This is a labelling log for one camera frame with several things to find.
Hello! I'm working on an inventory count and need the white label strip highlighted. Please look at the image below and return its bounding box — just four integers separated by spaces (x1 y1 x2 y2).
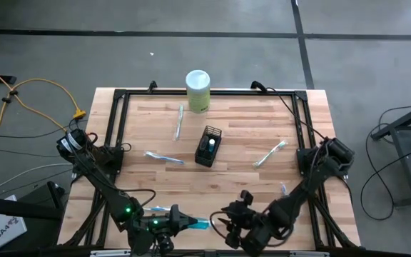
289 251 330 257
89 249 131 257

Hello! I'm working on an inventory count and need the black equipment case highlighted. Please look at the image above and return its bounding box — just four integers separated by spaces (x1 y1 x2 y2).
0 181 66 251

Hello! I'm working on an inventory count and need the black aluminium table frame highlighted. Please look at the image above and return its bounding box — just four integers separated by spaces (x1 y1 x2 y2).
58 87 362 251

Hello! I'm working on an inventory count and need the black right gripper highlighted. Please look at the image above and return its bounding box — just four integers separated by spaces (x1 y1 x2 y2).
220 190 282 251

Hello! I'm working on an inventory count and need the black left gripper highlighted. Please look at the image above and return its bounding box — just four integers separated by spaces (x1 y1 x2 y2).
143 203 199 256

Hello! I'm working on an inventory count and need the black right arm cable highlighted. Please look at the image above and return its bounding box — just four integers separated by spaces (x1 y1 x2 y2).
264 86 330 142

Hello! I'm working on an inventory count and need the black floor cable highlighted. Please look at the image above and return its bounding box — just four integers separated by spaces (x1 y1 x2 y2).
360 105 411 221
0 121 88 158

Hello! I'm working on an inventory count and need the black wire caddy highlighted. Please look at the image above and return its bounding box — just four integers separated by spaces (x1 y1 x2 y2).
194 125 223 168

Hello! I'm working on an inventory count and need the white floor cable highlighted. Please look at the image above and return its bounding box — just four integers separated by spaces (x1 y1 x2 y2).
0 163 75 198

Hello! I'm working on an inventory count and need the green wipes canister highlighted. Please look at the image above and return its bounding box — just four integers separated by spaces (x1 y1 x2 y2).
185 69 211 114

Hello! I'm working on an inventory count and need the yellow extension cable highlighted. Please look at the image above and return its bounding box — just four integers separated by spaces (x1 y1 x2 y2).
0 59 87 158

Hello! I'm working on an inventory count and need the grey metal stand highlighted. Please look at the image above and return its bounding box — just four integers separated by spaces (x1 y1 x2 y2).
370 98 411 208

